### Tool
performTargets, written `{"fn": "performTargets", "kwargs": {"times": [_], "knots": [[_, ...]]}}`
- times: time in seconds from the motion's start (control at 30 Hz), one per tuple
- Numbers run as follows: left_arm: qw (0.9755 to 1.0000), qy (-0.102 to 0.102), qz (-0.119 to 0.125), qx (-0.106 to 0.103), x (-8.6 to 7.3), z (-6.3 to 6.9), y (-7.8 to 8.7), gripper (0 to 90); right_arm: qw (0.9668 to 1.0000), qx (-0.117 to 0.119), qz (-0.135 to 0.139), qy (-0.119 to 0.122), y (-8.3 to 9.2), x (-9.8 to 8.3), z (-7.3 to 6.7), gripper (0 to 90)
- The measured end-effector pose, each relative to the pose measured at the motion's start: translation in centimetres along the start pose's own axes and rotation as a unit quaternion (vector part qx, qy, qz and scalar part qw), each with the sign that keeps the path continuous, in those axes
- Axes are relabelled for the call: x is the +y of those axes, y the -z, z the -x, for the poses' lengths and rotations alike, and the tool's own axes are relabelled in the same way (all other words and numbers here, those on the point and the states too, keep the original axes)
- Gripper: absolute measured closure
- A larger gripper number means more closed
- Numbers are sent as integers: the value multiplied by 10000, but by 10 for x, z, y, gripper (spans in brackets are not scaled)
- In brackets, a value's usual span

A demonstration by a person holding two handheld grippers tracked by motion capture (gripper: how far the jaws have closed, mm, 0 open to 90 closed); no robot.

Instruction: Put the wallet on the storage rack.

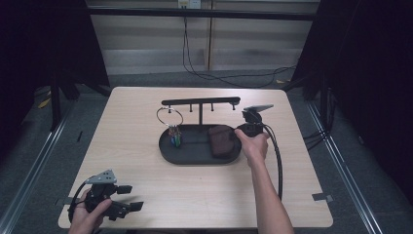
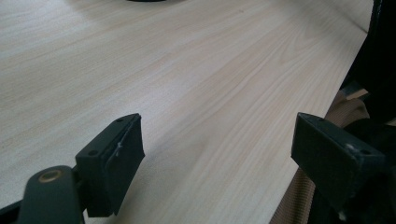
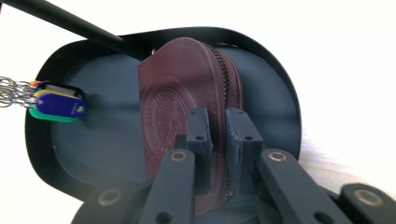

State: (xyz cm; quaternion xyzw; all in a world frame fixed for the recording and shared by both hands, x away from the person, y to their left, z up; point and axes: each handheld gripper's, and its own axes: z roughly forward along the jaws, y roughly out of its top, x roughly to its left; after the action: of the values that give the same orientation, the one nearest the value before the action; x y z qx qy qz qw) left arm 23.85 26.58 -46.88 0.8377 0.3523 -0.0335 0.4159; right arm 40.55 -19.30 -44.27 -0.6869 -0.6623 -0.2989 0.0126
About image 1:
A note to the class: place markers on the black tray stand with hooks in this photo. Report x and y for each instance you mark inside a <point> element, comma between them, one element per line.
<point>195,152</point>

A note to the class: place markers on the white wall socket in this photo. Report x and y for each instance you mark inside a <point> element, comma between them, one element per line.
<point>189,3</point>

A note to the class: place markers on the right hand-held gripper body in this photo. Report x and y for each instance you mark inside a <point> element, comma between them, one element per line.
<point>252,125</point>

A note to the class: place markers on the metal floor rail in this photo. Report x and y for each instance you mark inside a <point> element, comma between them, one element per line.
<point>30,182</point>
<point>350,182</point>

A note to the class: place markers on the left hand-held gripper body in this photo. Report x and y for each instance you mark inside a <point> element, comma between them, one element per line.
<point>100,193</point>

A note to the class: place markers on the person's right hand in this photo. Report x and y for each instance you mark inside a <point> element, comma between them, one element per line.
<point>256,148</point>

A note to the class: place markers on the dark curtain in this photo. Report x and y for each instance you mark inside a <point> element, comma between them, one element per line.
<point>39,48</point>
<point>367,81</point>

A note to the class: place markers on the grey tape piece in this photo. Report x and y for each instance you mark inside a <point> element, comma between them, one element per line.
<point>322,196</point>
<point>61,201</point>

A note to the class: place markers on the black horizontal bar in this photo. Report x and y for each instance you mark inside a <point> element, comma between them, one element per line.
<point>201,13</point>

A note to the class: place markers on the person's left hand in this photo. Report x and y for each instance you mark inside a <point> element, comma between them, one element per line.
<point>82,221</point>

